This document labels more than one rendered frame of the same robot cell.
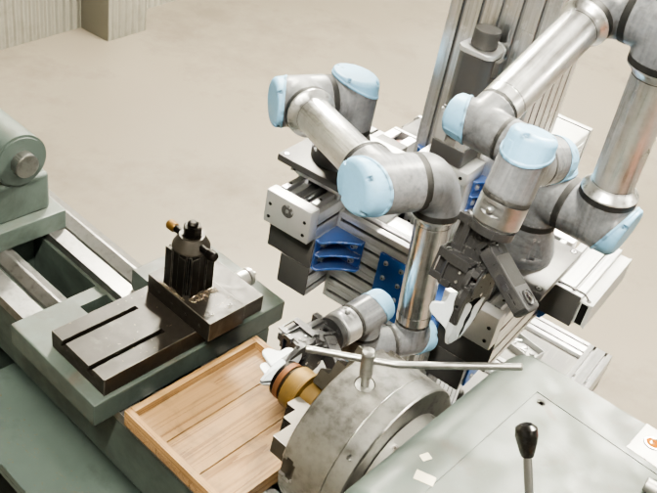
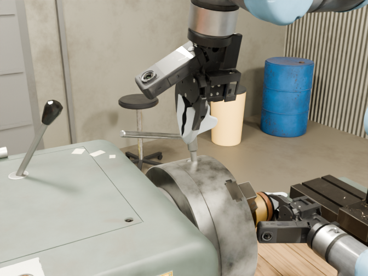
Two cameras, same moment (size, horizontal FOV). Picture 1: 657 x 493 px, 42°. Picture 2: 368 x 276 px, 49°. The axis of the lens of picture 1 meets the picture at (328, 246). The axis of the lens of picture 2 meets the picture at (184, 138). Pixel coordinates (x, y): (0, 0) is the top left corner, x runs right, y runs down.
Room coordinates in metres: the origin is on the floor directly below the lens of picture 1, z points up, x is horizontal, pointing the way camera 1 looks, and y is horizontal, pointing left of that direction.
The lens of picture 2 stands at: (1.34, -0.84, 1.61)
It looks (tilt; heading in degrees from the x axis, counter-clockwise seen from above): 22 degrees down; 116
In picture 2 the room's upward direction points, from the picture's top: straight up
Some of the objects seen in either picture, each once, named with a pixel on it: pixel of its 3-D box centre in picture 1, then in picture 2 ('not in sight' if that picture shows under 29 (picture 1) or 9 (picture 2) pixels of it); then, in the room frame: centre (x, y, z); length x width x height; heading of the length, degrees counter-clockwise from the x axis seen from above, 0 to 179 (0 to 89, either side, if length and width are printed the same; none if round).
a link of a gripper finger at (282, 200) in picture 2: (299, 353); (281, 205); (1.19, 0.01, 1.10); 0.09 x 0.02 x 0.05; 143
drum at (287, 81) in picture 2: not in sight; (286, 96); (0.50, 3.54, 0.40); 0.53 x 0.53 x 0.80
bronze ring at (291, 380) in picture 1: (300, 390); (250, 210); (1.12, 0.00, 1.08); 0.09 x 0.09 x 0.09; 55
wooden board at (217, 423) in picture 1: (241, 419); (285, 258); (1.20, 0.10, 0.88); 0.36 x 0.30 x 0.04; 144
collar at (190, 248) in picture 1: (192, 240); not in sight; (1.43, 0.28, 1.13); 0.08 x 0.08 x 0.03
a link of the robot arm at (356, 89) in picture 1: (350, 96); not in sight; (1.84, 0.02, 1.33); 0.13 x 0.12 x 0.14; 120
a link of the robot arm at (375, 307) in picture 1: (366, 313); (360, 265); (1.38, -0.11, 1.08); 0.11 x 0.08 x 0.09; 143
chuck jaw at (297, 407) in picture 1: (295, 436); not in sight; (1.01, -0.01, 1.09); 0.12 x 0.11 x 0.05; 144
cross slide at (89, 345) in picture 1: (162, 319); (362, 216); (1.38, 0.32, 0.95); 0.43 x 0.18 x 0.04; 144
